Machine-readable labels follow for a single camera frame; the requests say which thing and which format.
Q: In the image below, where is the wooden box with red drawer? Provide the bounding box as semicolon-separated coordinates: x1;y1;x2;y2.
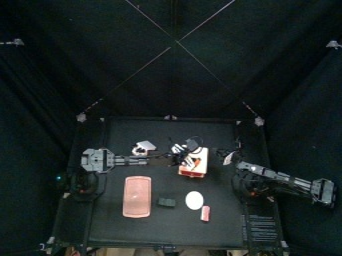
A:
176;146;210;179

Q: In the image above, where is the white round plate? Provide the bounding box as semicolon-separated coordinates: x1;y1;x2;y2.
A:
184;190;206;211

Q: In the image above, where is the red and white toy block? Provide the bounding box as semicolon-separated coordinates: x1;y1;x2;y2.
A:
199;205;212;223

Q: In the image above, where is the pink plastic tray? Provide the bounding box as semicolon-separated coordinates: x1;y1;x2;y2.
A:
121;175;154;219

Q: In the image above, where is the white printed label sticker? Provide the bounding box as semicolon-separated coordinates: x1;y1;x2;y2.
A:
247;214;278;242

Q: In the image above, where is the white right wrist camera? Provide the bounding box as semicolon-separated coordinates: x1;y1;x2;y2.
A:
222;150;238;167

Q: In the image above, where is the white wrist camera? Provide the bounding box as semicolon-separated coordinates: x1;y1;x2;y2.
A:
222;150;238;167
131;140;158;157

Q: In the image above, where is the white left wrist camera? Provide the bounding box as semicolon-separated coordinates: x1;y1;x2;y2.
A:
131;140;158;157

